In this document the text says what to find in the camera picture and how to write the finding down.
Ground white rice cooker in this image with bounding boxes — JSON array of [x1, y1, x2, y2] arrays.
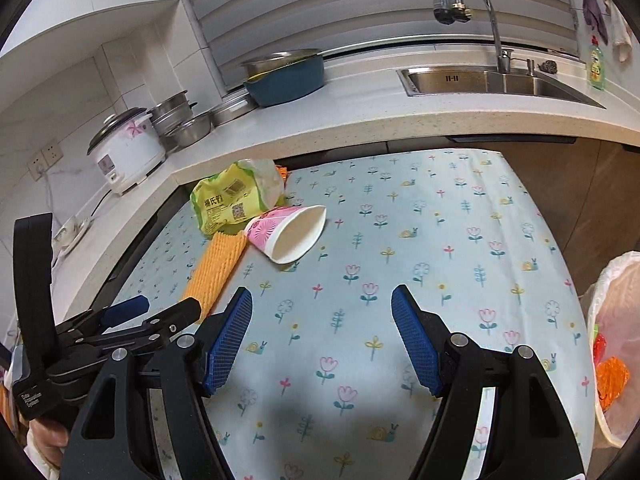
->
[[87, 107, 166, 195]]

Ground operator left hand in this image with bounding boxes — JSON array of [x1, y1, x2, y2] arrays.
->
[[24, 418, 70, 480]]

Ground white hanging cloth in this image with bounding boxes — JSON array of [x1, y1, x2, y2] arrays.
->
[[610, 1, 632, 64]]

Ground stainless steel sink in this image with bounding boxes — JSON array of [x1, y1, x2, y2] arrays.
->
[[397, 65, 603, 108]]

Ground chrome kitchen faucet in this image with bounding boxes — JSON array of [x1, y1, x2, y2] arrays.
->
[[433, 0, 536, 76]]

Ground rice cooker power cord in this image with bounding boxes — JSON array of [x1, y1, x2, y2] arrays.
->
[[41, 169, 116, 241]]

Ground small steel bowl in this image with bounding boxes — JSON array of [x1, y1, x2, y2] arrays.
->
[[168, 112, 214, 148]]

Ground green dish soap bottle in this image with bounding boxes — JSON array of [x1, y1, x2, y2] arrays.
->
[[588, 36, 605, 90]]

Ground pink white paper cup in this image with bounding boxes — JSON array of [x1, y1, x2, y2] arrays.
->
[[244, 205, 326, 264]]

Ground yellow green snack bag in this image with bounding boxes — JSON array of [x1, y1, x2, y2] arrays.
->
[[190, 158, 285, 237]]

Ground wall power socket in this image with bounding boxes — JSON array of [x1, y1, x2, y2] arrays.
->
[[27, 141, 63, 181]]

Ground grey window blind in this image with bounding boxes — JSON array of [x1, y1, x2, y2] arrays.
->
[[190, 0, 578, 87]]

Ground trash bin with white liner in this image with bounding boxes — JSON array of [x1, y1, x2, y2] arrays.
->
[[580, 252, 639, 448]]

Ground stacked steel pots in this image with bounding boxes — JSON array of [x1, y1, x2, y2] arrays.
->
[[150, 90, 195, 152]]

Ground orange crumpled wrapper far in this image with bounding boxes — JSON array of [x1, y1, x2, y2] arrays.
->
[[276, 165, 290, 181]]

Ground steel round tray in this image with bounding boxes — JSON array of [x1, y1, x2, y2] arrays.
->
[[209, 90, 258, 128]]

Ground floral blue tablecloth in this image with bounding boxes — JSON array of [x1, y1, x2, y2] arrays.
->
[[106, 147, 597, 480]]

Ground steel bowl in basin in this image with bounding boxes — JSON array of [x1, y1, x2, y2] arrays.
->
[[241, 49, 321, 79]]

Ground wooden base cabinet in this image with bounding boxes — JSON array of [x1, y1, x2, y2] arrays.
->
[[452, 136, 639, 294]]

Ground dark blue basin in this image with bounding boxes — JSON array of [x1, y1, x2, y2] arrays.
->
[[244, 54, 324, 108]]

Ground red plastic bag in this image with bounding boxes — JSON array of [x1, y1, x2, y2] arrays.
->
[[592, 333, 606, 366]]

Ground dark scrubber by sink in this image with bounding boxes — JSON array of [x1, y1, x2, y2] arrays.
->
[[538, 60, 558, 75]]

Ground orange plastic wrapper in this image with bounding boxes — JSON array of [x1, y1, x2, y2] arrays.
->
[[596, 356, 630, 412]]

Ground white bowl on saucer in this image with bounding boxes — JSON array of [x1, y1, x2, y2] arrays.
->
[[52, 216, 93, 261]]

